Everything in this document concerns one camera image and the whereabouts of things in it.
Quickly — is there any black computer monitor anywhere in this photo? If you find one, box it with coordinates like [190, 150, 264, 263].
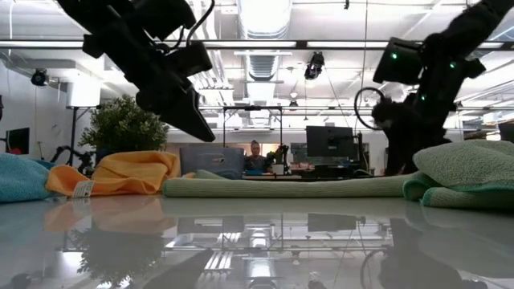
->
[305, 125, 357, 158]

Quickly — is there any silver ventilation duct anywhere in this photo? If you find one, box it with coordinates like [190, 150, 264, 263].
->
[236, 0, 294, 39]

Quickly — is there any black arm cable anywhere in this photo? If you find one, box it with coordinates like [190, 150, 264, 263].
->
[185, 0, 216, 45]
[353, 87, 387, 132]

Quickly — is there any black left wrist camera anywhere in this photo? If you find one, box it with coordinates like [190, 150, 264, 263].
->
[165, 41, 214, 78]

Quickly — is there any small green potted plant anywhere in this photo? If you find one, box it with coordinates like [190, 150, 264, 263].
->
[79, 94, 170, 156]

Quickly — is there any white box light on stand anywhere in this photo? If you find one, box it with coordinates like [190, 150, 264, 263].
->
[66, 82, 101, 168]

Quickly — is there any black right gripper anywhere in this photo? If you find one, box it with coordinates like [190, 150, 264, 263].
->
[384, 59, 487, 177]

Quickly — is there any black metal table frame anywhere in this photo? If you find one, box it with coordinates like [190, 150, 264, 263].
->
[243, 173, 405, 182]

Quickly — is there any blue microfiber towel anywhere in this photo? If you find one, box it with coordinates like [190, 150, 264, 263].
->
[0, 152, 55, 204]

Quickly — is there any dark grey plastic bin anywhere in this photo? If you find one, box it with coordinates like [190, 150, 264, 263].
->
[179, 146, 245, 181]

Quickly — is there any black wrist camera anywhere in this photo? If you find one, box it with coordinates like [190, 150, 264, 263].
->
[371, 97, 406, 130]
[165, 41, 214, 78]

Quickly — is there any black wall screen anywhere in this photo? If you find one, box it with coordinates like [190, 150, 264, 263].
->
[6, 127, 31, 156]

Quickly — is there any light green microfiber towel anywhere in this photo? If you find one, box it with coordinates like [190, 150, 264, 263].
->
[402, 139, 514, 212]
[162, 169, 414, 199]

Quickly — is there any overhead light bar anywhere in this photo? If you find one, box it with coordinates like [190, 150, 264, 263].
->
[0, 39, 514, 50]

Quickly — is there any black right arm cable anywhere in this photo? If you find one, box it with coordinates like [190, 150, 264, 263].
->
[353, 87, 387, 132]

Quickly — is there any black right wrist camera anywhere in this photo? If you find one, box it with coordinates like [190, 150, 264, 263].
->
[371, 97, 406, 130]

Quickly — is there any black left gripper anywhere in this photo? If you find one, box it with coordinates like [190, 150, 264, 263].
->
[82, 22, 217, 144]

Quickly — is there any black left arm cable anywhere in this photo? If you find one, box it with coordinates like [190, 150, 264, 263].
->
[185, 0, 216, 45]

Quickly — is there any black hanging ceiling camera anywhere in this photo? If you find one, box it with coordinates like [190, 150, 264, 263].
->
[304, 51, 325, 81]

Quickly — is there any person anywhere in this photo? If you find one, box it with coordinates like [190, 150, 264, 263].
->
[243, 140, 268, 174]

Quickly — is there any orange microfiber towel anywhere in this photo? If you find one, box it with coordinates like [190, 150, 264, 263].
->
[45, 150, 182, 198]

